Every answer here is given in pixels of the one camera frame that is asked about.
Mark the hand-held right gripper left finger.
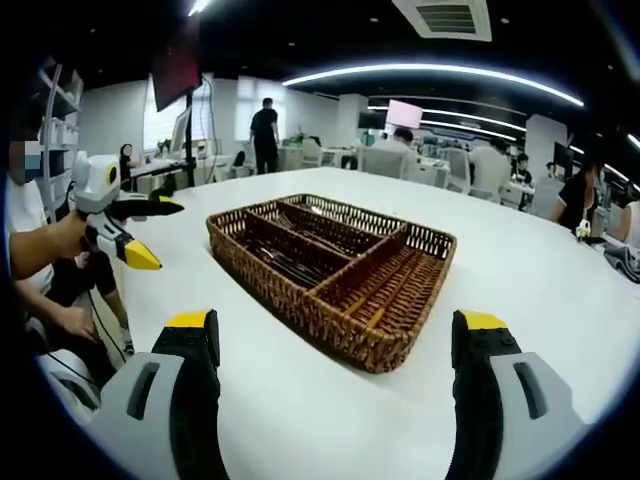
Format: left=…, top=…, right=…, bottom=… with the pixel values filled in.
left=92, top=308, right=232, bottom=480

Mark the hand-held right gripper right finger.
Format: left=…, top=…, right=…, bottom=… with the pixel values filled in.
left=447, top=308, right=599, bottom=480

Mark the steel fork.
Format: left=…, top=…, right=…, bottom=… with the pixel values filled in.
left=269, top=209, right=351, bottom=247

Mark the brown wicker storage slots tray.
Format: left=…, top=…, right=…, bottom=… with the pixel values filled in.
left=205, top=193, right=459, bottom=375

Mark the small black object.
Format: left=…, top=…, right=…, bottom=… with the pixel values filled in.
left=149, top=175, right=177, bottom=199

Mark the grey metal shelving rack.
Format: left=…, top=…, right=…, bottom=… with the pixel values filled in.
left=37, top=63, right=85, bottom=222

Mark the black stand pole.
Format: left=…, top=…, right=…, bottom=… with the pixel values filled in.
left=183, top=92, right=197, bottom=190

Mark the white rounded object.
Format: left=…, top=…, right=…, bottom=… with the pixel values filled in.
left=45, top=349, right=102, bottom=414

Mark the dark red screen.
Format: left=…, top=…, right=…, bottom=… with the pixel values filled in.
left=150, top=28, right=204, bottom=113

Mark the grey cloth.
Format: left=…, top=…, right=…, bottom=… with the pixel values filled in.
left=602, top=243, right=640, bottom=285

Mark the black monitor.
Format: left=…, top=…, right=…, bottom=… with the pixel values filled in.
left=552, top=141, right=576, bottom=172

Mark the pink display screen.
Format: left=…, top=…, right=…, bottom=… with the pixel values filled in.
left=387, top=99, right=424, bottom=129

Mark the white ceiling air vent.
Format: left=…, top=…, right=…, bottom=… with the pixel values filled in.
left=392, top=0, right=494, bottom=43

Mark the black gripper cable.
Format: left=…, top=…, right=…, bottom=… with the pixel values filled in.
left=86, top=288, right=127, bottom=362

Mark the black device cable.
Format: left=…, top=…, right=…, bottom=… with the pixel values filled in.
left=45, top=351, right=99, bottom=387

